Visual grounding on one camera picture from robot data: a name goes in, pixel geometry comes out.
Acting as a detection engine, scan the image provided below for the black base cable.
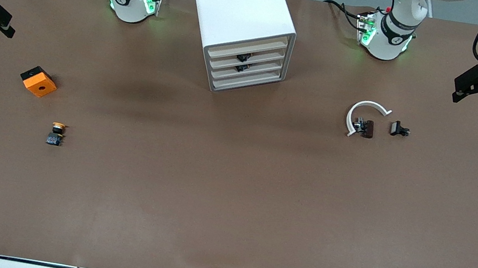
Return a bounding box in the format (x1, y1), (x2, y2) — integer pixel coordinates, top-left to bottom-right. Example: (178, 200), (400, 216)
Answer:
(321, 0), (368, 32)

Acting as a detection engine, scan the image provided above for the brown black small connector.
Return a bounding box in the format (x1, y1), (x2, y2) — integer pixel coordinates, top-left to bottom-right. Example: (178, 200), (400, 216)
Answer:
(352, 117), (376, 140)

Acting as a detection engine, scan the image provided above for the orange button box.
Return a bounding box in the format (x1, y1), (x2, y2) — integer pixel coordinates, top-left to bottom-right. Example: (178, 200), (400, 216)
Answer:
(17, 63), (61, 100)

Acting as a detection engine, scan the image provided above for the black small clip part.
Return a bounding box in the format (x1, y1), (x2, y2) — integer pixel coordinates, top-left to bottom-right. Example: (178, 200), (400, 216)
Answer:
(388, 120), (413, 139)

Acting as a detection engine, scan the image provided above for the white curved plastic ring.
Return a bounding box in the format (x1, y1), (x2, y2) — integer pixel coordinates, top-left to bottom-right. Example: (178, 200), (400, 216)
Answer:
(343, 98), (394, 143)

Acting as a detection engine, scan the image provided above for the yellow push button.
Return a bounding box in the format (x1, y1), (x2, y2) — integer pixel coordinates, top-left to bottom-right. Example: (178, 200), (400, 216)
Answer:
(45, 121), (69, 148)

